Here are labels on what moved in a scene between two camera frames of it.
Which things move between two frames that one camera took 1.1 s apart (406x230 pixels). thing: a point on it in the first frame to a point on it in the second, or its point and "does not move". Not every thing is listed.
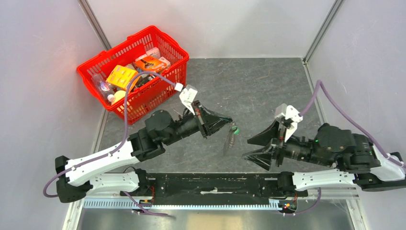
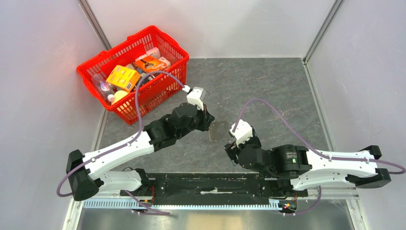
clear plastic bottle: [107, 89] does not move
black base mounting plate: [216, 185] does not move
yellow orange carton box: [120, 76] does not move
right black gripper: [262, 157] to [231, 149]
